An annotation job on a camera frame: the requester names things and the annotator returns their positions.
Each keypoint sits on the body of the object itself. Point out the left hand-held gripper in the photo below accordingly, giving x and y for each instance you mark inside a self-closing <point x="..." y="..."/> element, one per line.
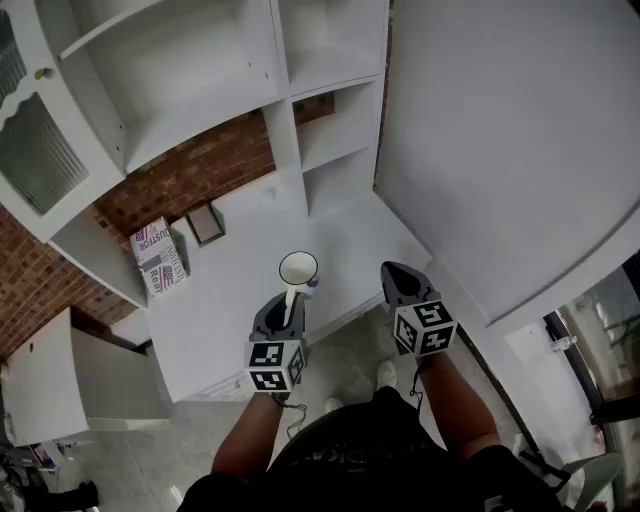
<point x="272" y="360"/>

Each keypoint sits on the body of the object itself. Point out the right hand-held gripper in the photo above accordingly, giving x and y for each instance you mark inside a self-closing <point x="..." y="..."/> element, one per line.
<point x="425" y="327"/>

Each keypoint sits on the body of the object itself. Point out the white enamel mug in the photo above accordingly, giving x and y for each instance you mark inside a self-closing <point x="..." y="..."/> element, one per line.
<point x="297" y="272"/>

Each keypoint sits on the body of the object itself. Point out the person's right forearm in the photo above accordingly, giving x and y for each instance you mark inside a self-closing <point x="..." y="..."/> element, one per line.
<point x="457" y="410"/>

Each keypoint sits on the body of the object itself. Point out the person's left forearm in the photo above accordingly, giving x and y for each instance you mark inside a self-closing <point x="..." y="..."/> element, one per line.
<point x="245" y="440"/>

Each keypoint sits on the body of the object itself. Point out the white table top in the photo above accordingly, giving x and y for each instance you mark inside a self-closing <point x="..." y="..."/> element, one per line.
<point x="240" y="300"/>

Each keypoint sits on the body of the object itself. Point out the person's right white shoe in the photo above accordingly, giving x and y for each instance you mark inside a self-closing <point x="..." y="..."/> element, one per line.
<point x="386" y="374"/>

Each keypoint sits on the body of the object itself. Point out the person's white shoe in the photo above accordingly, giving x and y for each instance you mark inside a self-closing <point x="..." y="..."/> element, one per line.
<point x="333" y="405"/>
<point x="386" y="374"/>

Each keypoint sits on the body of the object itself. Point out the person's left white shoe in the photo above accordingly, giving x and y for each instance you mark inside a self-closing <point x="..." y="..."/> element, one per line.
<point x="333" y="405"/>

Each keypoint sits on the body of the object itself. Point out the person's black clothing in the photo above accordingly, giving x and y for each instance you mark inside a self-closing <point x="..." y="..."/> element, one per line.
<point x="360" y="465"/>

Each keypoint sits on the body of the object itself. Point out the white printed box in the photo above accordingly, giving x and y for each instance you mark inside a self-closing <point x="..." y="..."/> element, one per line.
<point x="157" y="255"/>

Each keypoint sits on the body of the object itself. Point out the large white wardrobe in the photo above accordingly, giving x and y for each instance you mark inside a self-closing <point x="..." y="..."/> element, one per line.
<point x="500" y="150"/>

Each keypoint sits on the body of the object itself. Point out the white side cabinet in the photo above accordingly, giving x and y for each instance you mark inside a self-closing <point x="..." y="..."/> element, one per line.
<point x="45" y="380"/>

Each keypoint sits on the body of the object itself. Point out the black bag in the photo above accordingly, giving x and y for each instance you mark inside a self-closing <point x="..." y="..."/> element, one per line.
<point x="75" y="495"/>

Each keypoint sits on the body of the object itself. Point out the white hutch shelf unit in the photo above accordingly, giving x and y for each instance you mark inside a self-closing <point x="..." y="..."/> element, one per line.
<point x="190" y="65"/>

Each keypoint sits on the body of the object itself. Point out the white ribbed glass cabinet door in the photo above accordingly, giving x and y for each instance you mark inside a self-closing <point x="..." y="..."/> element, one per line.
<point x="40" y="160"/>

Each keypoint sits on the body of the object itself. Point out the brass door knob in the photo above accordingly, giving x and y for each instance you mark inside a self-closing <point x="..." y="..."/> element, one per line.
<point x="44" y="73"/>

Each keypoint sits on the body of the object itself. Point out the dark picture frame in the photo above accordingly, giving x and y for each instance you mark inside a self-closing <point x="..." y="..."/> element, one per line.
<point x="204" y="224"/>

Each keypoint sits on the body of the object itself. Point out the black window frame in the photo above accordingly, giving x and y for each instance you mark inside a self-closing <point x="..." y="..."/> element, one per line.
<point x="585" y="360"/>

